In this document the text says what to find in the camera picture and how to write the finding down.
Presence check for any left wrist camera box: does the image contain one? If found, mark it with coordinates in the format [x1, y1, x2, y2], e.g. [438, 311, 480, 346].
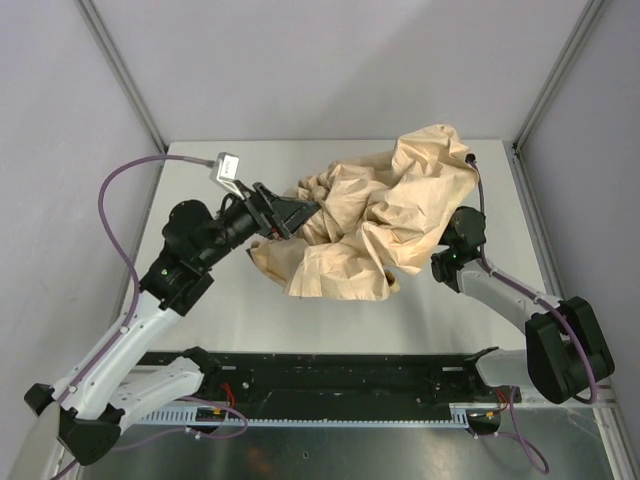
[209, 152, 246, 199]

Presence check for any right aluminium corner post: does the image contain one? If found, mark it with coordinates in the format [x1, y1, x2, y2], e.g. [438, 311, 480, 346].
[512, 0, 610, 153]

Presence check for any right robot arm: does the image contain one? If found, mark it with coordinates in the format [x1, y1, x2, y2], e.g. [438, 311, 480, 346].
[431, 206, 615, 404]

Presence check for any aluminium frame profile right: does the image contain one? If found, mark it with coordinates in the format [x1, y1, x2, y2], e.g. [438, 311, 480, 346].
[509, 144, 626, 480]

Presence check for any aluminium corner post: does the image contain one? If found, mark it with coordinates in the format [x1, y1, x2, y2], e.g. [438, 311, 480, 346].
[73, 0, 168, 153]
[512, 0, 610, 153]

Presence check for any white slotted cable duct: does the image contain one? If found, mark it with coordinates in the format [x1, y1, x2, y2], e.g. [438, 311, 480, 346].
[137, 403, 474, 429]

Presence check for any beige folding umbrella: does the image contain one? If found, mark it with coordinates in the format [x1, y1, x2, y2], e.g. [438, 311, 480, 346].
[249, 124, 479, 301]

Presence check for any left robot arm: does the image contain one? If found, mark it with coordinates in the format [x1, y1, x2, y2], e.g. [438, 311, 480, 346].
[24, 183, 320, 466]

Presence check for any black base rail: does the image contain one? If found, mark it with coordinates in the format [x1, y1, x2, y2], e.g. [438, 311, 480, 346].
[195, 352, 520, 422]

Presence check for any left aluminium corner post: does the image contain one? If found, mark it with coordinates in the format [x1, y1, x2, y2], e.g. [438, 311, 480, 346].
[73, 0, 168, 153]

